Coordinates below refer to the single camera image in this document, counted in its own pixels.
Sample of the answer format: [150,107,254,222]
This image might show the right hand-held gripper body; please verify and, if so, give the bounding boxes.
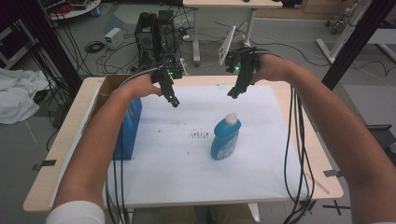
[218,25,262,79]

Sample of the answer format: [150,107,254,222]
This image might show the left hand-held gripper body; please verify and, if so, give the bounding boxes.
[150,57,189,85]

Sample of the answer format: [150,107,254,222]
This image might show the blue bottle with white cap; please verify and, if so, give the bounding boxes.
[209,112,243,161]

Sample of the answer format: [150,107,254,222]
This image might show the person's left hand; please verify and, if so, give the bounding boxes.
[119,72,163,101]

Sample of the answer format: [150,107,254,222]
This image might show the person's right hand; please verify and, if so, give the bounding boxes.
[251,52,297,85]

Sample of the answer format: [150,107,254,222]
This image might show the black computer tower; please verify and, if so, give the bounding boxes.
[134,9,180,69]

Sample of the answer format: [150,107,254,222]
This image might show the cardboard box with blue side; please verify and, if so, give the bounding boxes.
[81,73,144,161]

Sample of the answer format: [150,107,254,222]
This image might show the light wooden desk white legs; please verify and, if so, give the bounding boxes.
[182,0,284,67]

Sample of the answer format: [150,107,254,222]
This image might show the small white device box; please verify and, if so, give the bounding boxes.
[104,26,125,50]

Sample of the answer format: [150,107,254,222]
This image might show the white table mat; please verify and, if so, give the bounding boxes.
[49,84,310,209]

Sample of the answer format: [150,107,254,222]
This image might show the office chair wheel base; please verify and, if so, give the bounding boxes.
[324,8,353,35]

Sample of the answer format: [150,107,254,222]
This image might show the round white table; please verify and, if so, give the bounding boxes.
[46,0,103,21]

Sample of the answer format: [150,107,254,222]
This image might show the black tape strip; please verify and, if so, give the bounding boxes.
[322,169,344,179]
[32,159,58,172]

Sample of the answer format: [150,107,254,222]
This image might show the thin wooden stick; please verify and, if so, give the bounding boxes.
[305,172,331,195]

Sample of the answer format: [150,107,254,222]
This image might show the low black metal stand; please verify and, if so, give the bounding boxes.
[364,123,393,133]

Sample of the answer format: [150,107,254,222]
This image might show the white crumpled cloth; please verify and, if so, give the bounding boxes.
[0,67,50,126]

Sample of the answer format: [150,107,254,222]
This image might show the white sleeve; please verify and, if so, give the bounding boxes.
[45,200,106,224]

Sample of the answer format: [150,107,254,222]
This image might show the left gripper cable bundle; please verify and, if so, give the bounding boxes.
[105,65,161,224]

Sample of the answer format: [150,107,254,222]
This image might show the gripper cable bundle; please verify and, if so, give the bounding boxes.
[248,49,317,224]
[105,65,161,224]

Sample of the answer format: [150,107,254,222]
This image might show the long black floor cable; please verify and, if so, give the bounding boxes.
[214,20,332,68]

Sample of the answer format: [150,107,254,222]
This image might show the right gripper cable bundle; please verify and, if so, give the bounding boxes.
[248,49,317,224]

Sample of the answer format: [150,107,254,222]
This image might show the coiled black cable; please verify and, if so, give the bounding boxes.
[84,39,106,54]

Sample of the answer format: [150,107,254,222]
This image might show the white metal stand frame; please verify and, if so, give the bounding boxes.
[315,0,396,65]

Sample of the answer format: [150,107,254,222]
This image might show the black metal post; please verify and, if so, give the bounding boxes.
[14,0,84,95]
[320,0,396,91]

